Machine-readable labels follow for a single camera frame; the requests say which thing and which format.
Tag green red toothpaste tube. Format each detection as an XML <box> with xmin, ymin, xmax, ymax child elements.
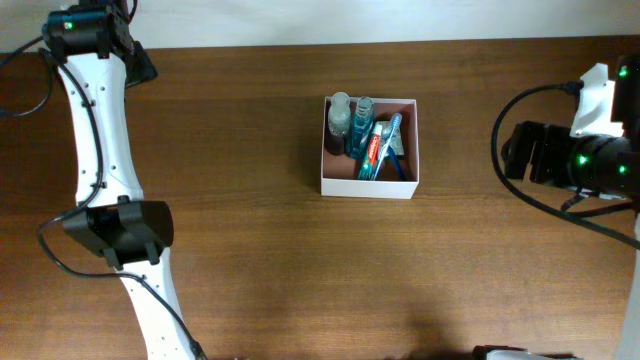
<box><xmin>358</xmin><ymin>123</ymin><xmax>383</xmax><ymax>180</ymax></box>

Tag white open cardboard box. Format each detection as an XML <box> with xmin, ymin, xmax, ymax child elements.
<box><xmin>320</xmin><ymin>96</ymin><xmax>420</xmax><ymax>199</ymax></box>

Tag blue disposable razor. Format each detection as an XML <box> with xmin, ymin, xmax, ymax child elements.
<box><xmin>386</xmin><ymin>146</ymin><xmax>407</xmax><ymax>181</ymax></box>

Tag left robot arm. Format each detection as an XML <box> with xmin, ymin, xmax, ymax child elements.
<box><xmin>42</xmin><ymin>1</ymin><xmax>205</xmax><ymax>359</ymax></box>

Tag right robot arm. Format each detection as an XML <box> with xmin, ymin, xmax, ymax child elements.
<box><xmin>490</xmin><ymin>54</ymin><xmax>639</xmax><ymax>249</ymax></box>

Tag blue mouthwash bottle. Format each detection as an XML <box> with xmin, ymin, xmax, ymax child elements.
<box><xmin>348</xmin><ymin>96</ymin><xmax>374</xmax><ymax>160</ymax></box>

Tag blue white toothbrush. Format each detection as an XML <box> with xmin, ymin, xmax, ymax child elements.
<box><xmin>371</xmin><ymin>113</ymin><xmax>403</xmax><ymax>180</ymax></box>

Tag green white soap box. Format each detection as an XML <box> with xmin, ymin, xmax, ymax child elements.
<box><xmin>376</xmin><ymin>121</ymin><xmax>404</xmax><ymax>157</ymax></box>

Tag clear bottle purple liquid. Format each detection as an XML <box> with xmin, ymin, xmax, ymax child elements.
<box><xmin>325</xmin><ymin>92</ymin><xmax>351</xmax><ymax>156</ymax></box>

